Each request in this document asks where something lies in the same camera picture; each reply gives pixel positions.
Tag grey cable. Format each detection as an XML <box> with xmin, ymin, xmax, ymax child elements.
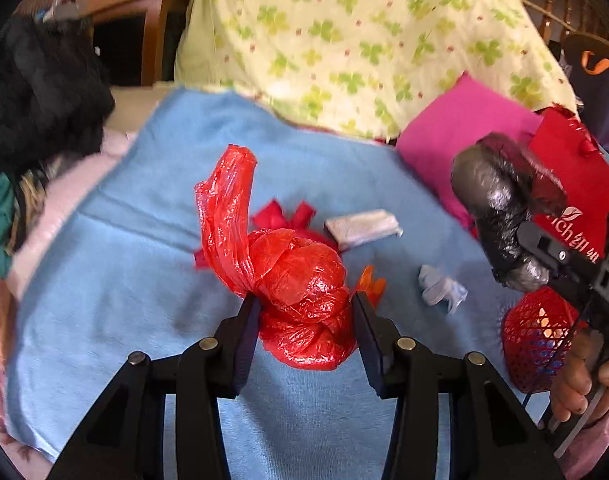
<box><xmin>552</xmin><ymin>385</ymin><xmax>608</xmax><ymax>458</ymax></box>

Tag orange wrapper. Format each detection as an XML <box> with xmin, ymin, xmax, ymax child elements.
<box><xmin>355</xmin><ymin>266</ymin><xmax>388</xmax><ymax>308</ymax></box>

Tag black fluffy cloth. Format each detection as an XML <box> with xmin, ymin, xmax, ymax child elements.
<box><xmin>0</xmin><ymin>17</ymin><xmax>116</xmax><ymax>186</ymax></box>

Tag black plastic bag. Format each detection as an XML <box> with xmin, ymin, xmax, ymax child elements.
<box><xmin>451</xmin><ymin>132</ymin><xmax>568</xmax><ymax>292</ymax></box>

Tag person's right hand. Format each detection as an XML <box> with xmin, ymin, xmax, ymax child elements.
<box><xmin>551</xmin><ymin>331</ymin><xmax>609</xmax><ymax>423</ymax></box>

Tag light blue towel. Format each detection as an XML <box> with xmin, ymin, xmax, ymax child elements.
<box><xmin>7</xmin><ymin>87</ymin><xmax>550</xmax><ymax>480</ymax></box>

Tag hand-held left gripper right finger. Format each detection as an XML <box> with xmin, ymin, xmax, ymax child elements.
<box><xmin>352</xmin><ymin>291</ymin><xmax>565</xmax><ymax>480</ymax></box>

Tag pale pink blanket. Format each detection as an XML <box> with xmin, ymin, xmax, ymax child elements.
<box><xmin>9</xmin><ymin>130</ymin><xmax>135</xmax><ymax>301</ymax></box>

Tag clover print yellow quilt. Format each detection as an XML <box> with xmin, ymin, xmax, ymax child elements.
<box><xmin>174</xmin><ymin>0</ymin><xmax>578</xmax><ymax>141</ymax></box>

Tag red paper gift bag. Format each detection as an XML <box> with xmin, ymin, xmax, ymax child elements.
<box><xmin>527</xmin><ymin>107</ymin><xmax>609</xmax><ymax>271</ymax></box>

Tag navy bag with orange handle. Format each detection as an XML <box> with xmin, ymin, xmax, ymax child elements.
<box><xmin>559</xmin><ymin>35</ymin><xmax>609</xmax><ymax>153</ymax></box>

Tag red woven cloth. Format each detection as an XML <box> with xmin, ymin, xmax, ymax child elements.
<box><xmin>193</xmin><ymin>200</ymin><xmax>318</xmax><ymax>271</ymax></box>

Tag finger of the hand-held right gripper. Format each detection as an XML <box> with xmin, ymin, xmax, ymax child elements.
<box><xmin>517</xmin><ymin>221</ymin><xmax>608</xmax><ymax>306</ymax></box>

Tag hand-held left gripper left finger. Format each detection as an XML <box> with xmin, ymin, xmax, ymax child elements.
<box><xmin>47</xmin><ymin>295</ymin><xmax>262</xmax><ymax>480</ymax></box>

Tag person's right forearm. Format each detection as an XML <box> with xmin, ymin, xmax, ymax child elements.
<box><xmin>559</xmin><ymin>405</ymin><xmax>609</xmax><ymax>480</ymax></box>

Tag red plastic bag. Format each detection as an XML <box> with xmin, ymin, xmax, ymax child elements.
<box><xmin>194</xmin><ymin>145</ymin><xmax>360</xmax><ymax>372</ymax></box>

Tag white plastic scrap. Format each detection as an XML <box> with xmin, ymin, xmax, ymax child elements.
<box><xmin>419</xmin><ymin>264</ymin><xmax>469</xmax><ymax>315</ymax></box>

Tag red mesh plastic basket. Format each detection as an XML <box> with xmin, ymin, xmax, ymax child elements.
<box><xmin>502</xmin><ymin>290</ymin><xmax>585</xmax><ymax>395</ymax></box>

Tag white printed box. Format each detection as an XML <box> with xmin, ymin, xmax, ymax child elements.
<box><xmin>325</xmin><ymin>209</ymin><xmax>404</xmax><ymax>251</ymax></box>

